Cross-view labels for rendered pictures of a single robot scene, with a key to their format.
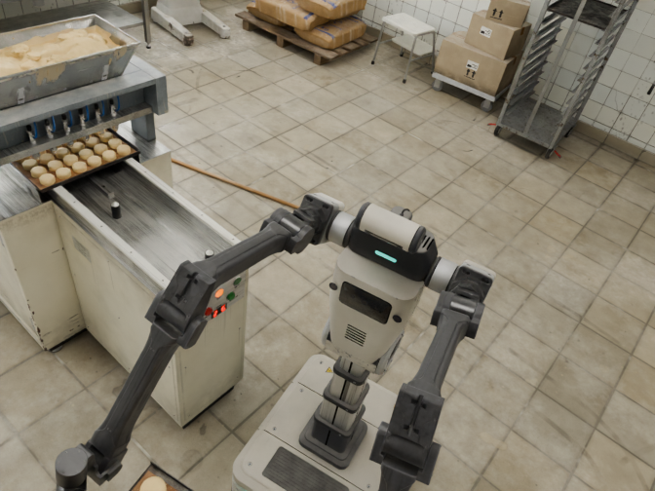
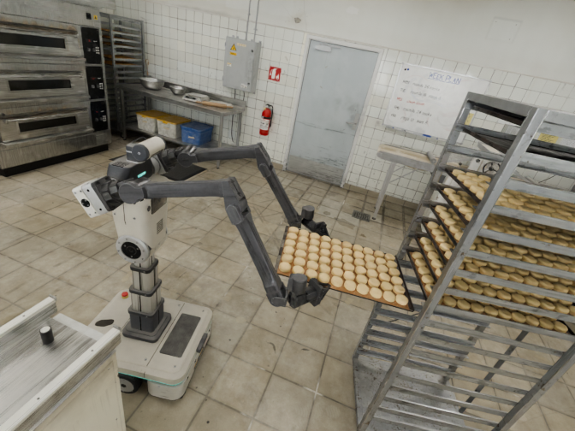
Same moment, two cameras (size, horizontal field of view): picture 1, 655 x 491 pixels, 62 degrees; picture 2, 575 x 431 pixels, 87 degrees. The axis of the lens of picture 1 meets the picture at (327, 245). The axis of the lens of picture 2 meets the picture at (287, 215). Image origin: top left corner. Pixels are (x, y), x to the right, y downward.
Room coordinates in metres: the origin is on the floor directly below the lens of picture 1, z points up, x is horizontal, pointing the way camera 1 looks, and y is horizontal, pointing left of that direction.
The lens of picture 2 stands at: (0.82, 1.21, 1.83)
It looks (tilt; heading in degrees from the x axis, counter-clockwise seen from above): 28 degrees down; 250
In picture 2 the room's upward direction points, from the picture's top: 12 degrees clockwise
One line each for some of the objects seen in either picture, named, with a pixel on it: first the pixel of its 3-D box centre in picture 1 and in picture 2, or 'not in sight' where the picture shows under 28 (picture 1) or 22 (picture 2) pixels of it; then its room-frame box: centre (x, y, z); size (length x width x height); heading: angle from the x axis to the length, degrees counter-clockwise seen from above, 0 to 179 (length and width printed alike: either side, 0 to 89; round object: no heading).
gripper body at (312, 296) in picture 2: not in sight; (309, 294); (0.36, 0.40, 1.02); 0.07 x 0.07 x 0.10; 23
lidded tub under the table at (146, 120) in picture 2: not in sight; (154, 121); (1.50, -4.50, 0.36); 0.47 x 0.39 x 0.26; 55
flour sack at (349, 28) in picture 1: (332, 28); not in sight; (5.22, 0.34, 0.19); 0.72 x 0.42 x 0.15; 151
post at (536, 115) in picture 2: not in sight; (420, 322); (-0.09, 0.54, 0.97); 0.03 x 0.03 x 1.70; 68
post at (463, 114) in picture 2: not in sight; (399, 258); (-0.26, 0.12, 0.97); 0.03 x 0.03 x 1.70; 68
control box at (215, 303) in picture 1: (215, 298); (84, 340); (1.18, 0.34, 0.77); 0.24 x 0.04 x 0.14; 146
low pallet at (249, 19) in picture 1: (306, 31); not in sight; (5.36, 0.60, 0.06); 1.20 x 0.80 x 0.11; 59
